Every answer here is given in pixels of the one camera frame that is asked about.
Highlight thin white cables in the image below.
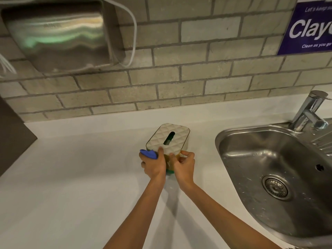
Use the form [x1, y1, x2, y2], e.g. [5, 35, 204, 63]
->
[0, 53, 17, 77]

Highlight person's right forearm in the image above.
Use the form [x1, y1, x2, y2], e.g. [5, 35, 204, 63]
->
[178, 181, 283, 249]

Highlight purple wall sign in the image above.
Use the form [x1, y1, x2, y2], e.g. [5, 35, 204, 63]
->
[277, 0, 332, 56]

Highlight white quilted dispenser box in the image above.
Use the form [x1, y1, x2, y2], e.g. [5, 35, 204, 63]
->
[145, 123, 191, 156]

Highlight metal sink drain strainer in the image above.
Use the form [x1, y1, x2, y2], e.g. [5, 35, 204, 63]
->
[262, 174, 291, 200]

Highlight dark brown panel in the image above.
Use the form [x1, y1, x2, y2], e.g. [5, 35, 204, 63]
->
[0, 96, 38, 177]

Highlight person's right hand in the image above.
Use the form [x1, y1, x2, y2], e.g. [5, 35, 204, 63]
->
[169, 150, 196, 185]

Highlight chrome faucet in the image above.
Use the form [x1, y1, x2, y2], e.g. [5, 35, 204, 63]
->
[288, 90, 330, 132]

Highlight white cable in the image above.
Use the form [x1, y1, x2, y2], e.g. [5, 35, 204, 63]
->
[98, 0, 138, 68]

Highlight stainless steel wall dispenser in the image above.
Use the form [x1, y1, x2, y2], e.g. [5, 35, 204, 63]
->
[1, 0, 122, 73]

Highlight blue cloth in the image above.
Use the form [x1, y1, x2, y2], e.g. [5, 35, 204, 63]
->
[140, 149, 158, 160]

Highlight person's left hand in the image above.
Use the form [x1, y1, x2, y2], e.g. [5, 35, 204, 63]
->
[140, 147, 167, 180]

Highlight person's left forearm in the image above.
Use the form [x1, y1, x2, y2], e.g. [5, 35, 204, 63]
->
[103, 176, 167, 249]

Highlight yellow green sponge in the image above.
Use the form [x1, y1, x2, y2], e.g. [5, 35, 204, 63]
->
[165, 152, 179, 177]

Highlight stainless steel sink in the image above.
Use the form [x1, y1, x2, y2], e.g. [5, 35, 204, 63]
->
[215, 121, 332, 247]

